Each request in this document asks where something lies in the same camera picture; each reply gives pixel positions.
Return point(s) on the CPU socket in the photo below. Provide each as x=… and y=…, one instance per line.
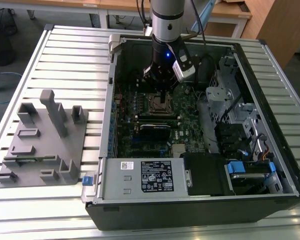
x=152, y=112

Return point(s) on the wooden cabinet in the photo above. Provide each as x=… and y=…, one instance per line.
x=285, y=25

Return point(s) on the green motherboard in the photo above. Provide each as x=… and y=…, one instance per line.
x=190, y=130

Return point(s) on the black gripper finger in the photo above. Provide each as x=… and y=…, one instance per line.
x=167, y=96
x=162, y=96

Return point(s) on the black graphics card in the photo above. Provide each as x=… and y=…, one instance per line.
x=155, y=136

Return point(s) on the black plastic drive bracket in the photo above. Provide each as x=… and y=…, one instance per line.
x=230, y=136

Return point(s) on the grey parts rack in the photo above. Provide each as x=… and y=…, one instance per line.
x=47, y=150

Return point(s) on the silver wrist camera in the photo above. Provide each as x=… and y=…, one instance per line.
x=185, y=72

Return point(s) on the black mesh basket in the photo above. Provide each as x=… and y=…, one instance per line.
x=5, y=25

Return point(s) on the silver CPU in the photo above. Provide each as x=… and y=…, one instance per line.
x=157, y=102

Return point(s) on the black PC case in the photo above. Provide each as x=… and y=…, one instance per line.
x=165, y=215

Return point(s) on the blue case latch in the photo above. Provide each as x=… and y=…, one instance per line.
x=87, y=181

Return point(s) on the metal drive cage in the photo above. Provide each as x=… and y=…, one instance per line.
x=216, y=96

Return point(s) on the silver chipset heatsink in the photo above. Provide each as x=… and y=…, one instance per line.
x=178, y=148

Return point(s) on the pale blue teach pendant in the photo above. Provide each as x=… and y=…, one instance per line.
x=203, y=15

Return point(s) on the black round bin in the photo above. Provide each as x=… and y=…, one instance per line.
x=3, y=53

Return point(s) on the blue disk carrier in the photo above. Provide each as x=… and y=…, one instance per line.
x=236, y=167

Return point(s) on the metal locking lever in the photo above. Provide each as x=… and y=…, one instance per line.
x=155, y=95

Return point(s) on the green RAM stick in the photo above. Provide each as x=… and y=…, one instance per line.
x=27, y=159

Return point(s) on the grey power supply unit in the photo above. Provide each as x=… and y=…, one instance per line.
x=115, y=180

